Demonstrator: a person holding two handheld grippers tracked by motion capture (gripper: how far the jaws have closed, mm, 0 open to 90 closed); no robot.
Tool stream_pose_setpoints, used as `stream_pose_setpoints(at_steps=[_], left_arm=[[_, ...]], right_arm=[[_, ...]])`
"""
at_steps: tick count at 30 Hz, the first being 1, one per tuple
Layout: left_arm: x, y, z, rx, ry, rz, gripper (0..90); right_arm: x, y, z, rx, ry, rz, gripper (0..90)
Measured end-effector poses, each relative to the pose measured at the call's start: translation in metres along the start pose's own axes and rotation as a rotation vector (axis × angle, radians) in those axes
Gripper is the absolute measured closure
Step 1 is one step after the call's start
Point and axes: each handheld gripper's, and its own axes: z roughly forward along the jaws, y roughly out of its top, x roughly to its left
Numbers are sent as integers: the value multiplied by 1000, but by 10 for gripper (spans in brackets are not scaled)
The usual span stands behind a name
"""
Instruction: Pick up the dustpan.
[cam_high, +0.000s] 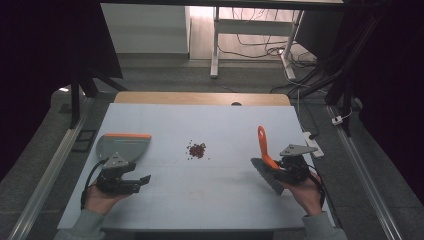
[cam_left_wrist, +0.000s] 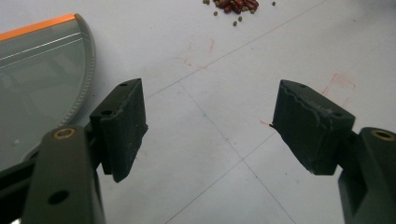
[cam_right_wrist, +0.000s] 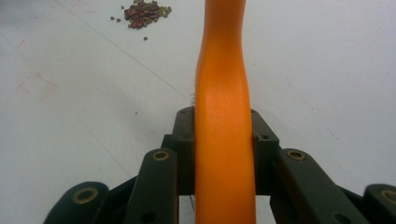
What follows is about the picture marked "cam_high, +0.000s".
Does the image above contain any black metal stand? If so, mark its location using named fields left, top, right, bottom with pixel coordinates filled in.
left=289, top=13, right=384, bottom=138
left=68, top=68, right=129, bottom=129

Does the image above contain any pile of red beans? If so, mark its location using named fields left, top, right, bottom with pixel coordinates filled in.
left=185, top=139, right=211, bottom=162

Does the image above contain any wooden table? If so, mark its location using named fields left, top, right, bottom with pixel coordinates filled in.
left=113, top=91, right=292, bottom=107

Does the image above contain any person's right hand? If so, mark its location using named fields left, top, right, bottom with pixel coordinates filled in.
left=282, top=169, right=325, bottom=217

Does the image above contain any aluminium rail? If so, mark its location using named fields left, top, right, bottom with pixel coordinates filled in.
left=326, top=104, right=403, bottom=240
left=8, top=96, right=96, bottom=240

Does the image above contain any dark curtain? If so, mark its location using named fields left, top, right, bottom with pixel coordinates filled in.
left=349, top=0, right=424, bottom=204
left=0, top=0, right=124, bottom=183

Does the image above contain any white desk frame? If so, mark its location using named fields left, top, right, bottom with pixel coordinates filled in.
left=209, top=6, right=305, bottom=81

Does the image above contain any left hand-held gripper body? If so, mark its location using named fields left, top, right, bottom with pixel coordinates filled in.
left=95, top=152, right=132, bottom=196

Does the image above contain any right hand-held gripper black cable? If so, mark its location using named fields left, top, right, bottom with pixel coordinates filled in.
left=308, top=164, right=327, bottom=209

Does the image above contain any orange-handled grey brush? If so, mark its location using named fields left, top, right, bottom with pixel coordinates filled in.
left=250, top=125, right=288, bottom=196

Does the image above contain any grey dustpan with orange edge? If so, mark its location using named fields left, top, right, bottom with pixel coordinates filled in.
left=95, top=133, right=153, bottom=165

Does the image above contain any white cabinet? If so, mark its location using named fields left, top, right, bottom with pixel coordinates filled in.
left=100, top=3, right=191, bottom=55

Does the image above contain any black floor plate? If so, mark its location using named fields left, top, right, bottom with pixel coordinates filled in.
left=71, top=129, right=98, bottom=154

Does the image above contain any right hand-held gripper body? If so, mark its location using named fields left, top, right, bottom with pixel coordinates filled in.
left=278, top=143, right=319, bottom=186

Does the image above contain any person's left hand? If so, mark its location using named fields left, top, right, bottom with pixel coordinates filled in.
left=83, top=181, right=130, bottom=216

